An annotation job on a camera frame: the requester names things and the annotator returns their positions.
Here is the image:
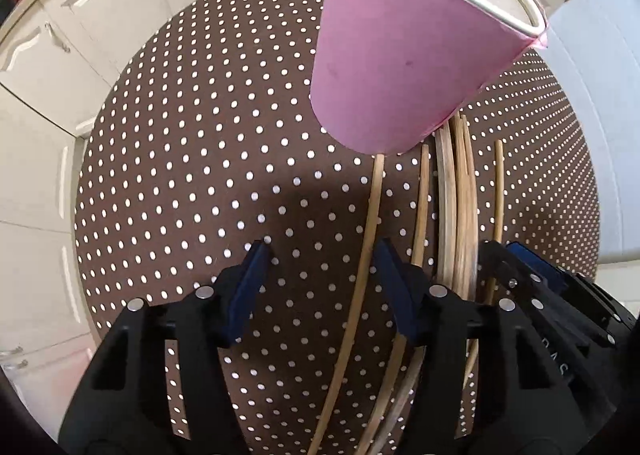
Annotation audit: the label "pink paper cup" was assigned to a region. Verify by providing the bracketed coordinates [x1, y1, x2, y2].
[310, 0, 548, 155]

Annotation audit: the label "bamboo chopstick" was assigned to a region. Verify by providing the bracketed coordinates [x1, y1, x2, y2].
[357, 123, 457, 454]
[307, 154, 385, 455]
[450, 114, 469, 300]
[461, 115, 478, 301]
[463, 138, 504, 387]
[356, 142, 430, 454]

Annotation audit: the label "cream kitchen base cabinets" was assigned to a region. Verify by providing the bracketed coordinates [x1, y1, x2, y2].
[1, 0, 197, 432]

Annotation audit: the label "brown polka dot tablecloth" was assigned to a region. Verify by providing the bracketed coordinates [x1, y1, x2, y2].
[74, 0, 600, 454]

